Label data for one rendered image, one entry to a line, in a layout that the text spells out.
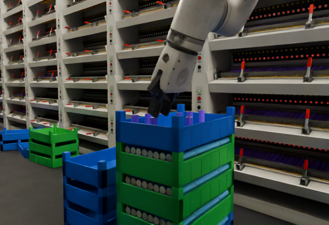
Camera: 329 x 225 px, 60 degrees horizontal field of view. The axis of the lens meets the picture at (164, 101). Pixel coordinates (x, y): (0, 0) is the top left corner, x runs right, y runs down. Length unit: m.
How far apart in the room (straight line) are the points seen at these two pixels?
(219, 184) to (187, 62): 0.36
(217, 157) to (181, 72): 0.28
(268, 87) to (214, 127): 0.48
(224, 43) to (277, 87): 0.31
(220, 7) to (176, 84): 0.19
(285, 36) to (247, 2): 0.56
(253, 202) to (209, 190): 0.59
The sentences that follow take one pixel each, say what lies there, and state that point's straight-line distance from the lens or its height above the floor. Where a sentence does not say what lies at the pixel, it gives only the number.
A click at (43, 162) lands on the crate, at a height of 0.02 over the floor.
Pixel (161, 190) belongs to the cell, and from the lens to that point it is 0.70.
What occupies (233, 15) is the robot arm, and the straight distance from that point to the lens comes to 0.66.
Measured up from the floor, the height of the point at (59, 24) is 1.01.
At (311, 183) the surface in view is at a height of 0.18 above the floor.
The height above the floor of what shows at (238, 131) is 0.34.
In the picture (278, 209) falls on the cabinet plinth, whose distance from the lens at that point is 1.32.
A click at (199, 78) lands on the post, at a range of 1.36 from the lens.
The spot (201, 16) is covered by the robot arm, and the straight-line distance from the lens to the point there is 0.62.
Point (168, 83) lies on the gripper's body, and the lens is 0.63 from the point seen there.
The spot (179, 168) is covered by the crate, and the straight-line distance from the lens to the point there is 0.65.
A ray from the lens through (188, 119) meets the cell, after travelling 0.71.
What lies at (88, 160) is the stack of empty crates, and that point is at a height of 0.27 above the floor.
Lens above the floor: 0.55
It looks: 4 degrees down
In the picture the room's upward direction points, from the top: straight up
